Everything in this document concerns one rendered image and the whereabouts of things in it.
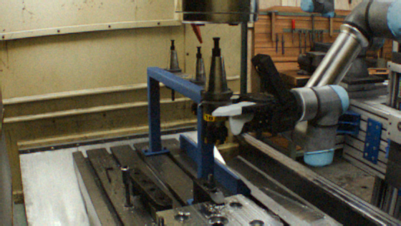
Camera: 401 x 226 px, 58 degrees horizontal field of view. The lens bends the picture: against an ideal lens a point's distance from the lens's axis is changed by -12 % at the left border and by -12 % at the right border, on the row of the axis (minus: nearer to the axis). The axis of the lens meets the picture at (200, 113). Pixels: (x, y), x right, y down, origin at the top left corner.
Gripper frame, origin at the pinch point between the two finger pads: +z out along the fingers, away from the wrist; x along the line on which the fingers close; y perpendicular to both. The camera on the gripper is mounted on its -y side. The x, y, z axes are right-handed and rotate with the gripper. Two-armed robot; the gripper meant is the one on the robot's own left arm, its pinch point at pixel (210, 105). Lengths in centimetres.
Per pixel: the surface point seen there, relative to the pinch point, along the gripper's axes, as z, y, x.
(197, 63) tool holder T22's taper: -15.5, -1.5, 40.3
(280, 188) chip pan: -64, 58, 60
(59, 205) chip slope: 29, 54, 72
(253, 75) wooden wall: -169, 50, 253
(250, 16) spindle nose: -4.0, -17.7, -7.2
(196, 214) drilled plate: 0.3, 27.5, 6.1
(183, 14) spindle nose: 6.5, -17.8, -2.0
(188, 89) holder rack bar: -8.9, 4.0, 32.0
